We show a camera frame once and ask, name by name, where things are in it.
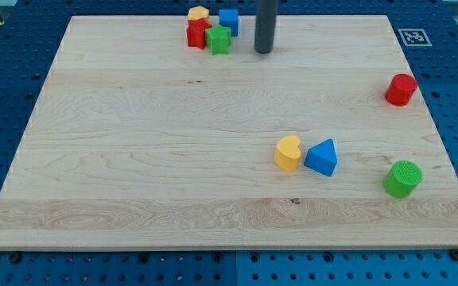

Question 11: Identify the red star block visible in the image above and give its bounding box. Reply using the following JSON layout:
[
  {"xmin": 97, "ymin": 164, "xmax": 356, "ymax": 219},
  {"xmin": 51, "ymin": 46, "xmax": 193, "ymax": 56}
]
[{"xmin": 186, "ymin": 18, "xmax": 212, "ymax": 50}]

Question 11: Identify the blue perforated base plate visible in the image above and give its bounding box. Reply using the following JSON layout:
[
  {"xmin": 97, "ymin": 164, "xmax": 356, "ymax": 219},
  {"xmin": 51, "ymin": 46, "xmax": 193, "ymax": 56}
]
[{"xmin": 0, "ymin": 1, "xmax": 458, "ymax": 285}]

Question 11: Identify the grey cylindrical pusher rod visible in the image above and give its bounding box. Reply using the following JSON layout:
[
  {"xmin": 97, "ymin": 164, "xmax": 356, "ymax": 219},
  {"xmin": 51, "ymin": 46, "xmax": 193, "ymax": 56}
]
[{"xmin": 254, "ymin": 0, "xmax": 278, "ymax": 54}]

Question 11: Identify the green star block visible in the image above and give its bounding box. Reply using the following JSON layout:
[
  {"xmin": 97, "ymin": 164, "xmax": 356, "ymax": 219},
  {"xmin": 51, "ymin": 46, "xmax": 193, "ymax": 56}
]
[{"xmin": 205, "ymin": 24, "xmax": 231, "ymax": 55}]

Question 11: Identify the yellow hexagon block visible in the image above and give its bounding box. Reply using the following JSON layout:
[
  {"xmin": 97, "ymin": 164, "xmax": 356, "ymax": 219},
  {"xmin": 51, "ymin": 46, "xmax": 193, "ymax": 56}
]
[{"xmin": 187, "ymin": 6, "xmax": 210, "ymax": 21}]

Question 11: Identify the blue triangle block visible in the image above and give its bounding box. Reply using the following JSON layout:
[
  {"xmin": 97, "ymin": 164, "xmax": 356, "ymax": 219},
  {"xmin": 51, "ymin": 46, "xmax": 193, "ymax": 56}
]
[{"xmin": 304, "ymin": 138, "xmax": 338, "ymax": 177}]

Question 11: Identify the yellow heart block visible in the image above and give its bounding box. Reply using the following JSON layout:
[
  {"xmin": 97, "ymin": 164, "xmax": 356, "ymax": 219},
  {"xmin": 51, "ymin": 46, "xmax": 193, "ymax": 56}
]
[{"xmin": 274, "ymin": 135, "xmax": 301, "ymax": 172}]

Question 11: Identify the green cylinder block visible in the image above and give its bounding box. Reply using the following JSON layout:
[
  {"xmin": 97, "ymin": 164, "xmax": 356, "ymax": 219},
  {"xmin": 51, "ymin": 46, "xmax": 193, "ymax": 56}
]
[{"xmin": 382, "ymin": 160, "xmax": 423, "ymax": 199}]

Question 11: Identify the red cylinder block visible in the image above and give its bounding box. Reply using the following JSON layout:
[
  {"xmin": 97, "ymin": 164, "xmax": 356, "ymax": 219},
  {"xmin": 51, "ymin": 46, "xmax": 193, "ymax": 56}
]
[{"xmin": 385, "ymin": 74, "xmax": 418, "ymax": 106}]

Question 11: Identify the blue cube block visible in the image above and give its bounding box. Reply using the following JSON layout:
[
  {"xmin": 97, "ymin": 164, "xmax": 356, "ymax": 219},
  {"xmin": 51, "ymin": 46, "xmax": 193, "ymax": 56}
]
[{"xmin": 219, "ymin": 9, "xmax": 239, "ymax": 37}]

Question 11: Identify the white fiducial marker tag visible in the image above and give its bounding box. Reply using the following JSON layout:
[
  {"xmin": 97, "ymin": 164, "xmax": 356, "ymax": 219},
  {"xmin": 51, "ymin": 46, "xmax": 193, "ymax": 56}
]
[{"xmin": 398, "ymin": 28, "xmax": 432, "ymax": 47}]

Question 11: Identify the wooden board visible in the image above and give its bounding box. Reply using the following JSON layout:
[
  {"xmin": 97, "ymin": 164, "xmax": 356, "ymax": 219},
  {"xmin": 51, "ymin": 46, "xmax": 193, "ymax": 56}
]
[{"xmin": 0, "ymin": 15, "xmax": 458, "ymax": 251}]

